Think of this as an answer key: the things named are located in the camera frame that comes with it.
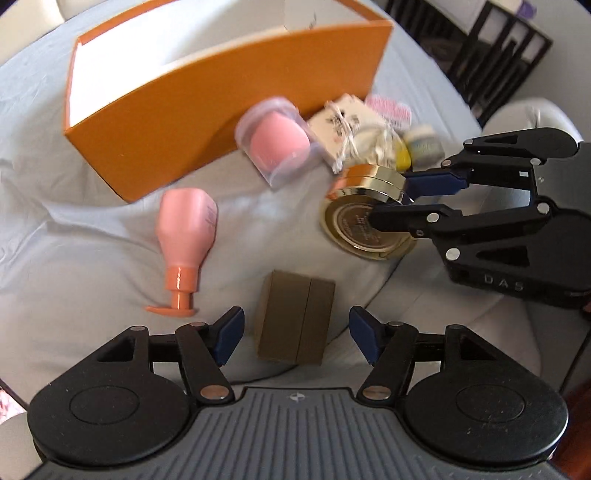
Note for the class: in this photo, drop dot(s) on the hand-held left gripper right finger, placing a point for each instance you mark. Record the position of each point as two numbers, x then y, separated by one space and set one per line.
364 334

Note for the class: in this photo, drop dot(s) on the orange cardboard box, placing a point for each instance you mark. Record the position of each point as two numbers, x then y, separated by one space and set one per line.
221 97

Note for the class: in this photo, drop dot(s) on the yellow small item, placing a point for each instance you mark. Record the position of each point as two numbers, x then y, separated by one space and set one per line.
401 154

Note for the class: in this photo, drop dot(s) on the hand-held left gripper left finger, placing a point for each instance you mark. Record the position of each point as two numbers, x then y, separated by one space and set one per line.
229 334

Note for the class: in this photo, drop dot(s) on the grey jar with white lid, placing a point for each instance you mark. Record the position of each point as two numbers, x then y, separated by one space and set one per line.
424 145

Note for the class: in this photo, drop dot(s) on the white container with pink label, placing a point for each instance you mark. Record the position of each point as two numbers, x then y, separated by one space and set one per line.
390 110

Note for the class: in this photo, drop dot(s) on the pink jar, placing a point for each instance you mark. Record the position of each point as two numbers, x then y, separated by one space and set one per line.
274 141

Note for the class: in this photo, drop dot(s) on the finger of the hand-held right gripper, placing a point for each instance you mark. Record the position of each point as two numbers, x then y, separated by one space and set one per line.
401 220
434 183

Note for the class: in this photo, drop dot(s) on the pink pump bottle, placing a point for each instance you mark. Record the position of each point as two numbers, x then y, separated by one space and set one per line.
187 221

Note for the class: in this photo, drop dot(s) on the gold round tin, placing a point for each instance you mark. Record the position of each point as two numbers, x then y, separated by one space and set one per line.
351 221

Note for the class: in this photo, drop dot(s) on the brown small box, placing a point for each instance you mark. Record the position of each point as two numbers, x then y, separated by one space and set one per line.
295 318

